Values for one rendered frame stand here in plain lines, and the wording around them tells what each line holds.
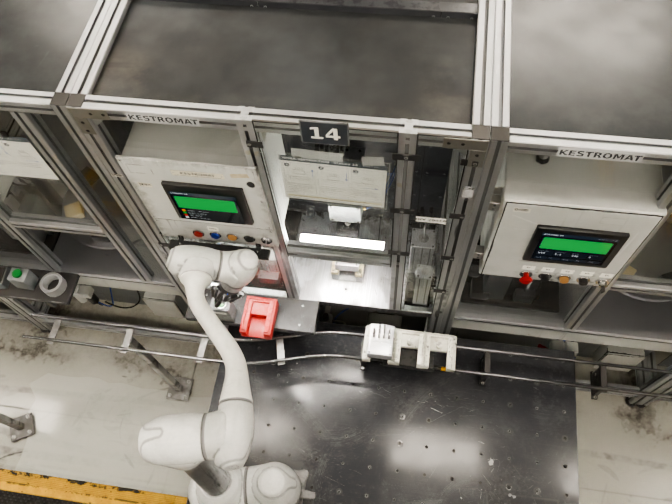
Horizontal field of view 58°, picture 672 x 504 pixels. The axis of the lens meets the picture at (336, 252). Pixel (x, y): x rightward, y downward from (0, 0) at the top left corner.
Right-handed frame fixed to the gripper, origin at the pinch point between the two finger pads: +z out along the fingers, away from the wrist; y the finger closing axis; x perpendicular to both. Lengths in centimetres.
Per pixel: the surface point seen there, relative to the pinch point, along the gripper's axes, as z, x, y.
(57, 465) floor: 143, 54, 39
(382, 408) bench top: 10, 19, -78
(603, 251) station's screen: -100, -9, -90
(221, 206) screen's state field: -55, -7, 14
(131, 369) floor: 132, -1, 20
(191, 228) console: -29.3, -10.2, 19.4
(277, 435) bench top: 29, 36, -41
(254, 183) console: -70, -9, 8
